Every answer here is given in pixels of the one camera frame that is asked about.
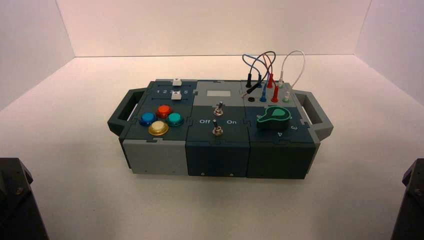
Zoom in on orange round push button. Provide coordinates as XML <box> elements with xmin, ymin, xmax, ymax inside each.
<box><xmin>155</xmin><ymin>104</ymin><xmax>173</xmax><ymax>119</ymax></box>

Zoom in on small grey display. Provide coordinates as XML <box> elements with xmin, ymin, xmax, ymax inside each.
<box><xmin>206</xmin><ymin>89</ymin><xmax>232</xmax><ymax>98</ymax></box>

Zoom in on yellow round push button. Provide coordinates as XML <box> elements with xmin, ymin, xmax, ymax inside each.
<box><xmin>148</xmin><ymin>120</ymin><xmax>170</xmax><ymax>137</ymax></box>

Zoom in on red jumper cable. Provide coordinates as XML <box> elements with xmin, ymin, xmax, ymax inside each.
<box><xmin>261</xmin><ymin>54</ymin><xmax>280</xmax><ymax>104</ymax></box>

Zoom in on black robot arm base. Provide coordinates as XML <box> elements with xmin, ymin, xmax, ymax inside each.
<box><xmin>0</xmin><ymin>157</ymin><xmax>50</xmax><ymax>240</ymax></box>
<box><xmin>390</xmin><ymin>158</ymin><xmax>424</xmax><ymax>240</ymax></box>

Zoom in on teal round push button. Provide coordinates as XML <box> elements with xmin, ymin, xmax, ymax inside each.
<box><xmin>165</xmin><ymin>112</ymin><xmax>185</xmax><ymax>128</ymax></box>

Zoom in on blue round push button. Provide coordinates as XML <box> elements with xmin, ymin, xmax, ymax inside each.
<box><xmin>138</xmin><ymin>112</ymin><xmax>158</xmax><ymax>127</ymax></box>

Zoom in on black jumper cable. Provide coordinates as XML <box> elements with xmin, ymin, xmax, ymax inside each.
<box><xmin>241</xmin><ymin>50</ymin><xmax>277</xmax><ymax>98</ymax></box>

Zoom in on teal rotary knob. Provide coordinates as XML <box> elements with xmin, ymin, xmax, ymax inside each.
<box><xmin>256</xmin><ymin>105</ymin><xmax>292</xmax><ymax>131</ymax></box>

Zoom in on dark box carry handle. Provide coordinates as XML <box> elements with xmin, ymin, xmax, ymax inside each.
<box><xmin>293</xmin><ymin>90</ymin><xmax>334</xmax><ymax>142</ymax></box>
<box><xmin>106</xmin><ymin>87</ymin><xmax>147</xmax><ymax>137</ymax></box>

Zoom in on dark teal grey task box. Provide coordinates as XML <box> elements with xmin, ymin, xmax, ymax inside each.
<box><xmin>106</xmin><ymin>78</ymin><xmax>334</xmax><ymax>180</ymax></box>

